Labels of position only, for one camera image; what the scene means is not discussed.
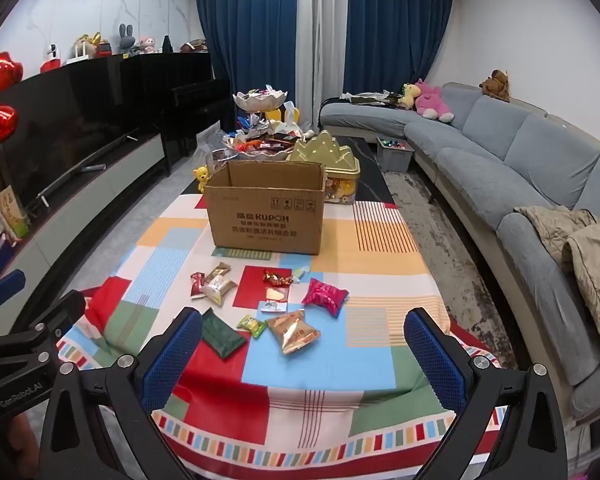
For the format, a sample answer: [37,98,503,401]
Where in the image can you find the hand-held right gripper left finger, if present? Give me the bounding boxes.
[37,306,204,480]

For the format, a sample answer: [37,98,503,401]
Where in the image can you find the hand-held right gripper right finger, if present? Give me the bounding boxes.
[404,307,571,480]

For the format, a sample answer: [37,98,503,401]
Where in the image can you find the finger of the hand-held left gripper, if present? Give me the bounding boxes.
[0,269,26,311]
[0,290,87,361]

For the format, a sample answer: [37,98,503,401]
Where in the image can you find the dark green snack packet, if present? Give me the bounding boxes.
[201,307,248,360]

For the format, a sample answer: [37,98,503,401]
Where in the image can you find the green yellow candy packet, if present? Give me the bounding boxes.
[236,314,268,339]

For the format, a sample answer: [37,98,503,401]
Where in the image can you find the white orange snack packet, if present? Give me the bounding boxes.
[200,261,238,306]

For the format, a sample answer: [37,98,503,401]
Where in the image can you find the brown cardboard box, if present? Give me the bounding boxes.
[203,160,327,256]

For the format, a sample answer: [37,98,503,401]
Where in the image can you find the upright picture books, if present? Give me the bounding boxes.
[0,185,31,241]

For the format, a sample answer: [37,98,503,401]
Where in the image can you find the colourful patchwork tablecloth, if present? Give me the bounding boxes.
[55,192,511,480]

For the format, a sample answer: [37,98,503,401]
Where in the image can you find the grey television cabinet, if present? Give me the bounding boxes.
[0,132,166,341]

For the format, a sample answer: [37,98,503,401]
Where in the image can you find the orange gold snack packet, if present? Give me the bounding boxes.
[266,309,322,356]

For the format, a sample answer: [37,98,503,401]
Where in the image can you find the red gold wrapped candy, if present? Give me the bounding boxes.
[262,267,293,288]

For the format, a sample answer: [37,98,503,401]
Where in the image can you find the pink snack packet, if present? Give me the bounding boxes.
[301,278,350,317]

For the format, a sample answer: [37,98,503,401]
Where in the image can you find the large black television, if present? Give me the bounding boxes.
[0,55,143,211]

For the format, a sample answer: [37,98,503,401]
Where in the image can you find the red foil balloon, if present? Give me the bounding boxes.
[0,51,23,151]

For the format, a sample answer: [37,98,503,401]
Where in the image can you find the beige quilted jacket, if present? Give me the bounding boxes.
[514,205,600,353]

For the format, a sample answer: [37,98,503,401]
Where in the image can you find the clear jar of nuts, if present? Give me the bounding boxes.
[206,152,231,181]

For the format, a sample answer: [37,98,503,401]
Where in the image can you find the grey sofa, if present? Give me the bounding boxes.
[320,82,600,421]

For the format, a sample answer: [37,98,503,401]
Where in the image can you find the grey storage bin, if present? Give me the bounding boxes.
[376,136,415,172]

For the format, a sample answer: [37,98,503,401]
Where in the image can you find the clear plastic bag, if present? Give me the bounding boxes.
[195,127,231,161]

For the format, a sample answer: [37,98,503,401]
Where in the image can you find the gold mountain-lid tin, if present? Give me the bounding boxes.
[286,130,361,206]

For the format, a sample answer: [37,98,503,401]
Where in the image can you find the white red robot toy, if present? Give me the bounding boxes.
[40,42,63,73]

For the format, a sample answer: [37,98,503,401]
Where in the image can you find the gold white ornament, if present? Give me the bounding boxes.
[66,32,103,65]

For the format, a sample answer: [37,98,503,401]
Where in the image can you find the pink plush toy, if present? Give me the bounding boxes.
[414,79,455,123]

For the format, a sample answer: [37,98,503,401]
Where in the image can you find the black piano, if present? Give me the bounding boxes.
[120,52,231,176]

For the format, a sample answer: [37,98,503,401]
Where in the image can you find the yellow plastic object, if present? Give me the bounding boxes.
[269,105,301,133]

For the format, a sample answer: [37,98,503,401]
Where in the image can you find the white tiered snack tray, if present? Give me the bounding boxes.
[223,87,301,162]

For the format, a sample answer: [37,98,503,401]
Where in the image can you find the yellow plush toy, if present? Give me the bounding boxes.
[397,83,421,110]

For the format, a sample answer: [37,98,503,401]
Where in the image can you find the clothes heap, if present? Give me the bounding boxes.
[340,91,406,106]

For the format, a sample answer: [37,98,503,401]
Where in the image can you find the grey bunny plush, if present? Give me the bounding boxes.
[116,22,136,56]

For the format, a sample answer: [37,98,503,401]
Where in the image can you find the brown plush toy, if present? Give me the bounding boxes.
[480,70,511,102]

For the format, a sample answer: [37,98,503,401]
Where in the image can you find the blue curtain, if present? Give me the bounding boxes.
[190,0,301,133]
[342,0,456,98]

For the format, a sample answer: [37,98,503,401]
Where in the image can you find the white sheer curtain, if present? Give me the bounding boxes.
[297,0,351,131]

